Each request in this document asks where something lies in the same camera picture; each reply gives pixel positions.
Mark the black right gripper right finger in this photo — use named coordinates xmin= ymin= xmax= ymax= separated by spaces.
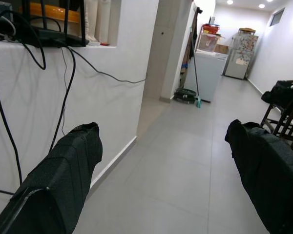
xmin=225 ymin=119 xmax=293 ymax=234

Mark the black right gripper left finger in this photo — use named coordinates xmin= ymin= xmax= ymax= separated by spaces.
xmin=0 ymin=121 xmax=103 ymax=234

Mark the black cloth bag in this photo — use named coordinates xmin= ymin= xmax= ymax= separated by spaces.
xmin=261 ymin=80 xmax=293 ymax=105

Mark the broom with teal head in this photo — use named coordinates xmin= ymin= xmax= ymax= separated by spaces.
xmin=190 ymin=24 xmax=203 ymax=109

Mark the black round floor device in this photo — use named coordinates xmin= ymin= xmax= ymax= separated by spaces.
xmin=173 ymin=87 xmax=198 ymax=104

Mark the white chest freezer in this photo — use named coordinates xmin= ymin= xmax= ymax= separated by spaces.
xmin=185 ymin=50 xmax=229 ymax=103

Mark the fridge covered with magnets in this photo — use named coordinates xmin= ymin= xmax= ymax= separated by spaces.
xmin=223 ymin=28 xmax=259 ymax=80

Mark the black router with antennas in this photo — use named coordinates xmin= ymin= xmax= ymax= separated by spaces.
xmin=14 ymin=0 xmax=90 ymax=48

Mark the cardboard box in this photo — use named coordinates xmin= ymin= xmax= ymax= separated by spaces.
xmin=197 ymin=33 xmax=229 ymax=54

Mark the white ribbed cylinder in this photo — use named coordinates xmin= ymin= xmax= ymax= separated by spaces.
xmin=84 ymin=0 xmax=98 ymax=42
xmin=97 ymin=0 xmax=112 ymax=43

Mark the orange plastic tray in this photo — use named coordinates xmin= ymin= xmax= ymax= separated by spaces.
xmin=21 ymin=2 xmax=85 ymax=21

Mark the black electronics box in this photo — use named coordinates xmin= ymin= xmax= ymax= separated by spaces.
xmin=0 ymin=0 xmax=14 ymax=39

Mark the black power cable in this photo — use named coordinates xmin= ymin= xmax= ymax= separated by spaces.
xmin=0 ymin=68 xmax=24 ymax=195
xmin=48 ymin=47 xmax=77 ymax=152

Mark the thin black cable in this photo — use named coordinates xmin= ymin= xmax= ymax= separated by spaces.
xmin=68 ymin=47 xmax=147 ymax=84

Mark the small wall vent window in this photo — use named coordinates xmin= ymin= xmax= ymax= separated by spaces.
xmin=270 ymin=7 xmax=286 ymax=26

